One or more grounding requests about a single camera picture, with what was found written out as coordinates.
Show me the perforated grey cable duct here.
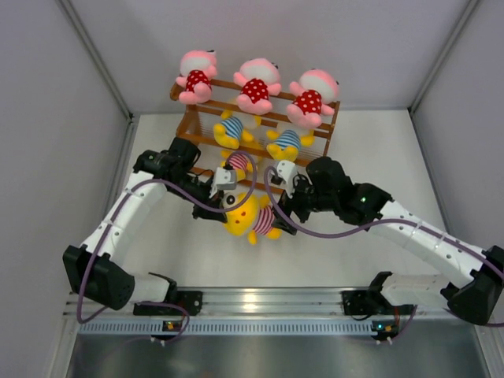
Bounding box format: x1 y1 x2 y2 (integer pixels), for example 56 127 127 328
76 318 480 335

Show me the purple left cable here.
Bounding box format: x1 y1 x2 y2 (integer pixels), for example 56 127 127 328
76 150 258 343

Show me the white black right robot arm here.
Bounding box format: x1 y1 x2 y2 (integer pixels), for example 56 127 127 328
264 157 503 326

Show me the aluminium front rail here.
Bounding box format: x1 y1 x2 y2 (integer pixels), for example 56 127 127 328
62 286 493 318

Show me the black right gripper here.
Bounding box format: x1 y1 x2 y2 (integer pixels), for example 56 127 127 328
272 175 338 235

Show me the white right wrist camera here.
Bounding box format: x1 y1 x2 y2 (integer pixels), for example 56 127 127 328
271 160 298 198

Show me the pink red-dotted toy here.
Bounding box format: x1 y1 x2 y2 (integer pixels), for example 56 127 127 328
286 69 339 129
233 57 281 116
176 50 217 105

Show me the yellow blue-striped toy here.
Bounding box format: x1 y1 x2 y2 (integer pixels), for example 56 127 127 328
213 109 261 150
266 122 314 161

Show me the brown wooden shelf rack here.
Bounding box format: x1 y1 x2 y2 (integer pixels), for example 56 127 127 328
176 99 340 167

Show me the yellow pink-striped toy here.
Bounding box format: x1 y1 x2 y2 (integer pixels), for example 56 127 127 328
220 150 253 182
224 195 281 245

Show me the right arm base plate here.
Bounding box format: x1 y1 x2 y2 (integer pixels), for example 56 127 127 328
341 290 413 317

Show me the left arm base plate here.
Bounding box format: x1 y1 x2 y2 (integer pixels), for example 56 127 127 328
133 290 203 317

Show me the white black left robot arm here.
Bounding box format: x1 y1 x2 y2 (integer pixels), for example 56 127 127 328
63 138 235 315

